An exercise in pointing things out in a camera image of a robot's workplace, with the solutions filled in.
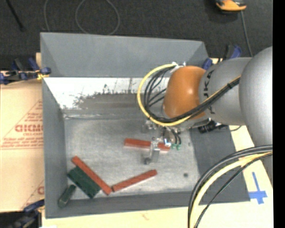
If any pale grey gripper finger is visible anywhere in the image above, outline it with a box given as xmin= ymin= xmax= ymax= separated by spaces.
xmin=153 ymin=147 xmax=162 ymax=163
xmin=143 ymin=137 xmax=156 ymax=165

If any red-brown flat block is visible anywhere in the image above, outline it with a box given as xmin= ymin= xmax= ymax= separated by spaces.
xmin=123 ymin=137 xmax=171 ymax=154
xmin=112 ymin=169 xmax=158 ymax=193
xmin=71 ymin=156 xmax=113 ymax=196

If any grey metal bin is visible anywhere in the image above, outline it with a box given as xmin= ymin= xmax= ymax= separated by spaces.
xmin=39 ymin=32 xmax=250 ymax=219

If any dark green flat block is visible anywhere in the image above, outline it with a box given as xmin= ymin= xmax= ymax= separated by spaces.
xmin=66 ymin=167 xmax=101 ymax=199
xmin=57 ymin=184 xmax=77 ymax=209

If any brown cardboard board, red print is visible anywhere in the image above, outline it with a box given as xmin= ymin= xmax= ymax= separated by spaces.
xmin=0 ymin=77 xmax=46 ymax=214

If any black cylinder on white bracket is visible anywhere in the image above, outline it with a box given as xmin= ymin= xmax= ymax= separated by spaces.
xmin=198 ymin=120 xmax=228 ymax=134

